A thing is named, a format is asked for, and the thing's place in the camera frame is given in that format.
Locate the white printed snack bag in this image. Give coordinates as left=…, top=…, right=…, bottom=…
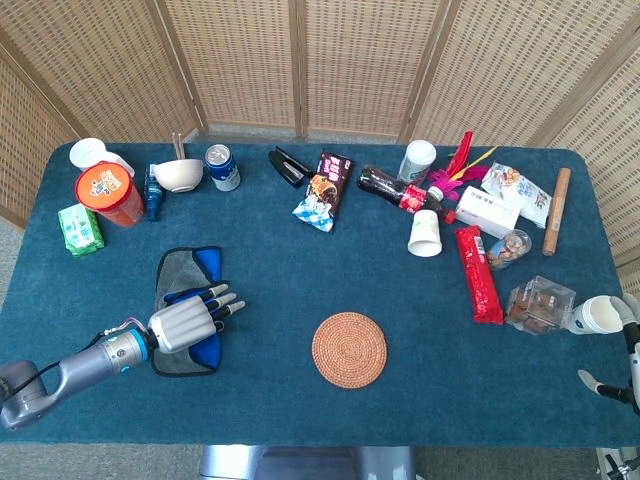
left=480, top=161, right=553, bottom=230

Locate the orange instant noodle tub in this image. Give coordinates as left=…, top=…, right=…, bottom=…
left=74, top=160, right=146, bottom=229

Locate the blue and white drink can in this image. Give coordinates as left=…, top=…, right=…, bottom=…
left=204, top=144, right=242, bottom=192

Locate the round woven rattan coaster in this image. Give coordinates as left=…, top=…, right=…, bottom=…
left=311, top=311, right=389, bottom=390

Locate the small dark blue bottle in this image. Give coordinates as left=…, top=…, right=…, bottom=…
left=144, top=161, right=164, bottom=222

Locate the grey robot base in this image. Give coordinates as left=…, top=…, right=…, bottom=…
left=198, top=444, right=417, bottom=480

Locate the white plastic cup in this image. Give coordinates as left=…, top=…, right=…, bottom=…
left=68, top=137, right=136, bottom=177

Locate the long red biscuit packet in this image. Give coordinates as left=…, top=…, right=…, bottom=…
left=454, top=225, right=505, bottom=326

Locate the white and blue paper cup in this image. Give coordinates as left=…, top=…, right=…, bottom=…
left=569, top=294, right=626, bottom=336

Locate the black stapler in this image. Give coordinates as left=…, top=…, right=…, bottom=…
left=268, top=146, right=314, bottom=189

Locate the woven bamboo folding screen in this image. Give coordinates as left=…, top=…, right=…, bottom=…
left=0, top=0, right=640, bottom=301

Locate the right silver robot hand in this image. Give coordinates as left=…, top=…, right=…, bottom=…
left=577, top=292, right=640, bottom=416

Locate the white ceramic bowl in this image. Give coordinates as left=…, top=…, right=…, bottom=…
left=151, top=158, right=205, bottom=194

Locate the green wet wipes packet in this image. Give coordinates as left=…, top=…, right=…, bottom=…
left=57, top=203, right=106, bottom=258

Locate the grey and blue cloth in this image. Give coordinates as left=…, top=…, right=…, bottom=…
left=151, top=245, right=225, bottom=378

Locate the brown chocolate snack packet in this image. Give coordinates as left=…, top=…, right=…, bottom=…
left=292, top=151, right=356, bottom=234

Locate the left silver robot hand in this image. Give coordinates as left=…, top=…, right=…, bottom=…
left=147, top=282, right=247, bottom=355

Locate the colourful feather shuttlecock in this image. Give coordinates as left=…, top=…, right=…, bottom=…
left=426, top=130, right=500, bottom=203

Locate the white tissue box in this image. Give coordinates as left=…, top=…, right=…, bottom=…
left=454, top=185, right=522, bottom=240

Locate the wooden rolling pin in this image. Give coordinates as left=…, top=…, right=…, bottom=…
left=542, top=167, right=572, bottom=257

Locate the cola bottle with red label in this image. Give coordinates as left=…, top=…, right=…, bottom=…
left=356, top=165, right=457, bottom=225

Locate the clear plastic cookie box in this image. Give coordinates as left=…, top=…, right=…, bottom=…
left=504, top=275, right=576, bottom=337

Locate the small clear snack jar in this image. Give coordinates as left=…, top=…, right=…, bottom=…
left=485, top=228, right=533, bottom=272

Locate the blue plush table cloth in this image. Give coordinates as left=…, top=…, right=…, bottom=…
left=0, top=142, right=636, bottom=446

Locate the white and green canister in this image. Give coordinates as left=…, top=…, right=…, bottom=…
left=397, top=139, right=437, bottom=186

